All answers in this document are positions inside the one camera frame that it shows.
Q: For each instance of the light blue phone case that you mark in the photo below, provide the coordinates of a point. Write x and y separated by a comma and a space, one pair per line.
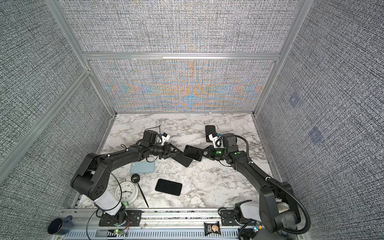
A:
142, 168

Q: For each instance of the black phone with camera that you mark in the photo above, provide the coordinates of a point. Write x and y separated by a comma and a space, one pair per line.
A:
181, 159

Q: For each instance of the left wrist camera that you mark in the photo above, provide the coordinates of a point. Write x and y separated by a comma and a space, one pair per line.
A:
152, 137

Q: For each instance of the black ladle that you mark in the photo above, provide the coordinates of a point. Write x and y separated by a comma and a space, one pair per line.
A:
135, 178

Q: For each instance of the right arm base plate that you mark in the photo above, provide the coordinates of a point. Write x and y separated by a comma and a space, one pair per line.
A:
228, 218

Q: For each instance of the snack packet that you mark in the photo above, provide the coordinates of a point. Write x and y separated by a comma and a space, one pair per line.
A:
212, 228

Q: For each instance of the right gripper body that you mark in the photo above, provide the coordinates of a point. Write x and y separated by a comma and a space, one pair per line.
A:
218, 153

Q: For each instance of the white alarm clock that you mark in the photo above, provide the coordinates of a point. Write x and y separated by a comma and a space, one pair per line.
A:
127, 192

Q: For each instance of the dark blue mug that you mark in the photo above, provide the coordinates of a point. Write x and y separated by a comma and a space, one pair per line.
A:
60, 226

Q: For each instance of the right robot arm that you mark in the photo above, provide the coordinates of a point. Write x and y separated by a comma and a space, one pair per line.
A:
279, 209

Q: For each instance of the black phone lying front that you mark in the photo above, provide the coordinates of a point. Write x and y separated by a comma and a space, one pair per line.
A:
168, 187

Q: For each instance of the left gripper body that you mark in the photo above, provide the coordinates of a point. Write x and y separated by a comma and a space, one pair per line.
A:
161, 151

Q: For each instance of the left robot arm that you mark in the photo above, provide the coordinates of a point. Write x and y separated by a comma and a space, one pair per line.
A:
92, 177

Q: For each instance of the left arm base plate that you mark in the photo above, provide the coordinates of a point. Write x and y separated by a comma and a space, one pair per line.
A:
133, 218

